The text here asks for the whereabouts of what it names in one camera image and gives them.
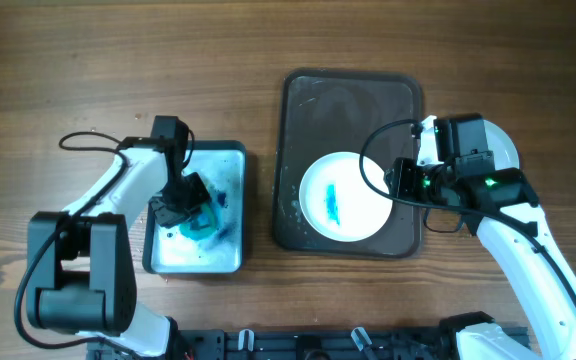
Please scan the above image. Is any green yellow sponge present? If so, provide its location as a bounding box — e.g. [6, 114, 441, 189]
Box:
[178, 197, 218, 241]

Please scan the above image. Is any light blue plate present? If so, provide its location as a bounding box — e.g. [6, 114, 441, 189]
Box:
[484, 120, 521, 170]

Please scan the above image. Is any white plate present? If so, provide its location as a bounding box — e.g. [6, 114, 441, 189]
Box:
[298, 152, 393, 243]

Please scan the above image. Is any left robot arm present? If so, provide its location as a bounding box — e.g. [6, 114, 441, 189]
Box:
[13, 115, 210, 359]

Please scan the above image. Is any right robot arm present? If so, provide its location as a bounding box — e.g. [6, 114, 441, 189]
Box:
[381, 114, 576, 359]

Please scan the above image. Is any dark soapy water tray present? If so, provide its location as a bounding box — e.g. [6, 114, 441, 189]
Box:
[142, 140, 246, 275]

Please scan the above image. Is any brown serving tray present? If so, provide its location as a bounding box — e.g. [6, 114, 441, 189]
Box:
[272, 69, 423, 259]

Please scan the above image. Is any right black cable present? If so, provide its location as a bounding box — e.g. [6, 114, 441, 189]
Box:
[358, 118, 576, 351]

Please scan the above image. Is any black cable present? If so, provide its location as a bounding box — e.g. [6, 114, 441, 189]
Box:
[13, 130, 144, 360]
[358, 118, 576, 351]

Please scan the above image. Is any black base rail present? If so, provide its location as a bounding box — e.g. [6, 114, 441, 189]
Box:
[85, 327, 533, 360]

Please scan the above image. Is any left black cable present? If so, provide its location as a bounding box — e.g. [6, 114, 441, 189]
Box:
[13, 130, 144, 360]

